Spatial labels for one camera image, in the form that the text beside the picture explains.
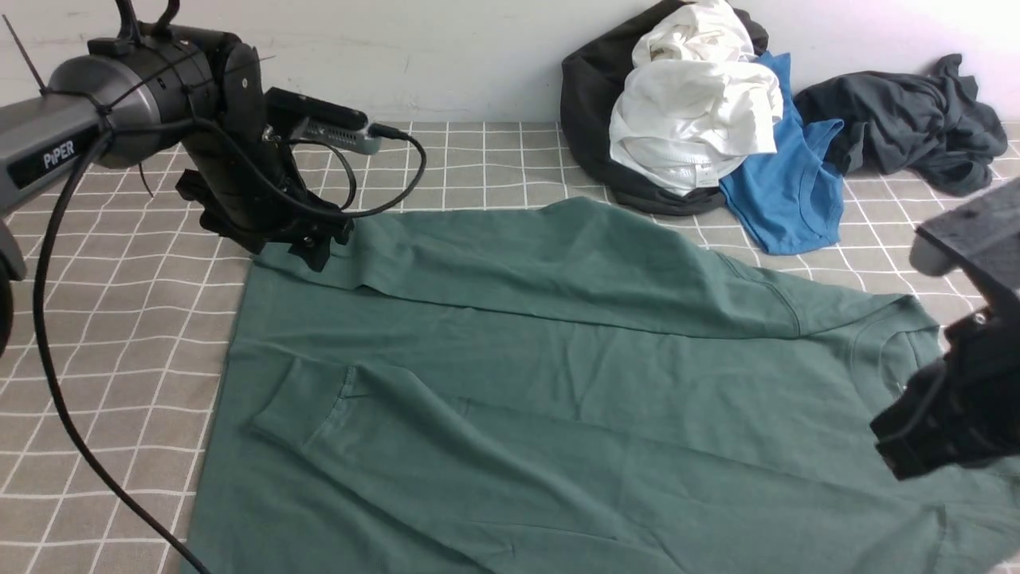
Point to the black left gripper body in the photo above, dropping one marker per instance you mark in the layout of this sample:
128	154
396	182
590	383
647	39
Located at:
252	191

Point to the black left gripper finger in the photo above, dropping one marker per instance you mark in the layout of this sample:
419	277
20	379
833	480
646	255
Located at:
314	250

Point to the white crumpled shirt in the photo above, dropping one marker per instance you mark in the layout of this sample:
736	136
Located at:
697	103

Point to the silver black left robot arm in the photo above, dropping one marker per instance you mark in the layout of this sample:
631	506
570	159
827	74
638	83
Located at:
157	86

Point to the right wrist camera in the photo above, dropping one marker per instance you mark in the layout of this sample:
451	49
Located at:
981	239

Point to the green long-sleeved shirt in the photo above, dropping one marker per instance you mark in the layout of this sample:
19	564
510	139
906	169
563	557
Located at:
571	390

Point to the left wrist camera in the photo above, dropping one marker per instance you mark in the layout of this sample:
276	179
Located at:
294	117

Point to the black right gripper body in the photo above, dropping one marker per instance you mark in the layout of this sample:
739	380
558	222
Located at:
960	410

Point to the dark grey crumpled shirt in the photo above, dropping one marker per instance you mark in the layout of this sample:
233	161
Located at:
931	124

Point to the blue shirt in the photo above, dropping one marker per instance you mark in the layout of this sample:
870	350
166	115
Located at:
790	201

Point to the black garment in pile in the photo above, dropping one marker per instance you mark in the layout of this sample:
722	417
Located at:
593	77

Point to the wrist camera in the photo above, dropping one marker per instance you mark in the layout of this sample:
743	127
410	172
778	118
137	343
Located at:
294	117
981	239

